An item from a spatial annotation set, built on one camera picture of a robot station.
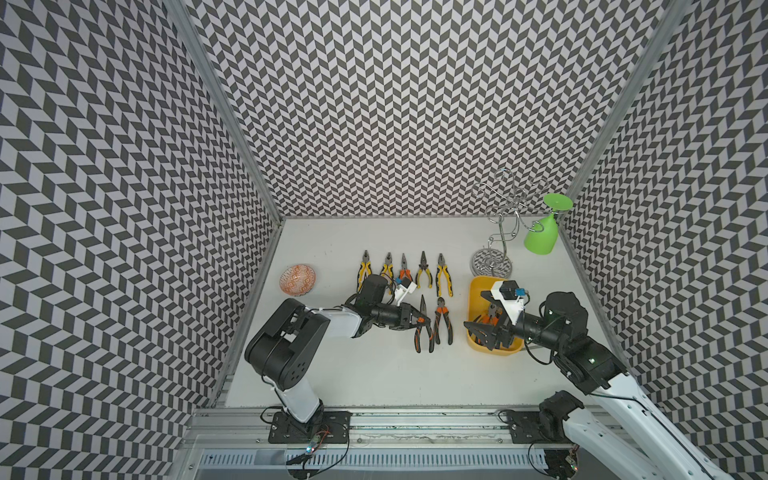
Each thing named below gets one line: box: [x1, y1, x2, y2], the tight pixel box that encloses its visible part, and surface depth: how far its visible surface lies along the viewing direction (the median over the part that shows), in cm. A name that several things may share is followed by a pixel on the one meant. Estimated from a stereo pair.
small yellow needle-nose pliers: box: [415, 250, 433, 289], surface depth 104 cm
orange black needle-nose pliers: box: [399, 252, 413, 282], surface depth 104 cm
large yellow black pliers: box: [436, 252, 454, 297], surface depth 103 cm
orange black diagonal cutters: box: [434, 297, 454, 345], surface depth 93 cm
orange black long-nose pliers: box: [414, 294, 434, 353], surface depth 83 cm
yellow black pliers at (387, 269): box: [380, 252, 394, 286], surface depth 104 cm
